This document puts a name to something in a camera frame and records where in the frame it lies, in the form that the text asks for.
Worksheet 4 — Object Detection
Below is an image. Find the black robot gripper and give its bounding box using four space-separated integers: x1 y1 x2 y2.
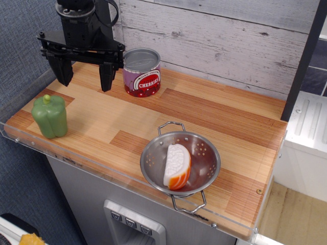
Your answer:
37 1 125 92

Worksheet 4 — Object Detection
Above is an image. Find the orange white toy meat slice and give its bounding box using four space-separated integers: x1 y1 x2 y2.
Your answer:
163 144 192 190

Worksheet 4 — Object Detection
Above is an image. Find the purple cherries can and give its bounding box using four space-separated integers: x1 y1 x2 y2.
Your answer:
123 48 161 97

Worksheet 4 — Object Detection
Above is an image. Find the steel colander pot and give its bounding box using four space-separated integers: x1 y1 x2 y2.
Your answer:
140 122 221 214

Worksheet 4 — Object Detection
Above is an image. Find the green toy bell pepper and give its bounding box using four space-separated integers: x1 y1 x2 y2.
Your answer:
31 94 68 139

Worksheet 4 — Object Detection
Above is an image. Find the grey toy fridge cabinet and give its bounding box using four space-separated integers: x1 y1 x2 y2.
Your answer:
48 157 237 244

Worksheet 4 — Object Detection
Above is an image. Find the silver dispenser panel with buttons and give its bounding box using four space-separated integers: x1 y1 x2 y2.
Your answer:
103 200 167 244

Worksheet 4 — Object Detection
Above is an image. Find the white black object at corner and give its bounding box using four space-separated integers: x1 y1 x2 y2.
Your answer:
1 213 39 244

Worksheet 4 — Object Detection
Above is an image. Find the yellow toy item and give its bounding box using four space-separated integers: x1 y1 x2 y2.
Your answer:
19 233 45 245

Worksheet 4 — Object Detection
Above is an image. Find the white toy sink drainboard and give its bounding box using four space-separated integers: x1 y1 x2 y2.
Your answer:
273 91 326 201

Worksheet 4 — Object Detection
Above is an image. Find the black vertical post left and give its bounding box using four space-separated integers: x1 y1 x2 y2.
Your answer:
95 0 113 39

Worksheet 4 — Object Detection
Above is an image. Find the black vertical post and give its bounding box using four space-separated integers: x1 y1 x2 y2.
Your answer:
95 0 113 39
281 0 326 122

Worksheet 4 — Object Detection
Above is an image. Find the black vertical post right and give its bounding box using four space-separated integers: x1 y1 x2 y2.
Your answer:
281 0 326 122

